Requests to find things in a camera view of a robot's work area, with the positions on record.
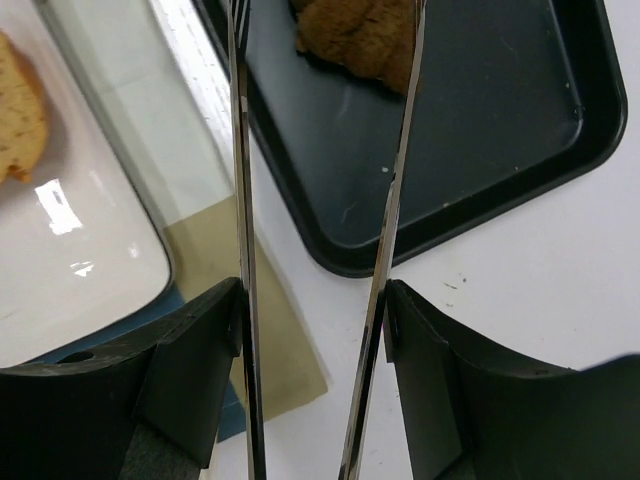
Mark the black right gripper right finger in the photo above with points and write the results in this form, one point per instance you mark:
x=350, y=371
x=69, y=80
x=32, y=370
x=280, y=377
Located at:
x=475, y=409

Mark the dark brown bread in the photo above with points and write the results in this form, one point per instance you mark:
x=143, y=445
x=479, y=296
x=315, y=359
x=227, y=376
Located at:
x=372, y=39

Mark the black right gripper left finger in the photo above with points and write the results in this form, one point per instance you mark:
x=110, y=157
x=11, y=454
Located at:
x=145, y=405

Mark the blue beige placemat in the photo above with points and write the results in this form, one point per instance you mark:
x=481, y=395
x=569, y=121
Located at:
x=205, y=252

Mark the metal tongs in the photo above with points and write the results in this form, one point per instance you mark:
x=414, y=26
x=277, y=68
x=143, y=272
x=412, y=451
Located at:
x=238, y=14

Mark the black baking tray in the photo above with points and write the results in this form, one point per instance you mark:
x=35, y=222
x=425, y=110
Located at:
x=515, y=99

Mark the white rectangular plate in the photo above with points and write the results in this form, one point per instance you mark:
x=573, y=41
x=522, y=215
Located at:
x=79, y=251

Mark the tan sliced bread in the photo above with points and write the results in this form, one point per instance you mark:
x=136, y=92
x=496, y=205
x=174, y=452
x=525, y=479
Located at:
x=25, y=119

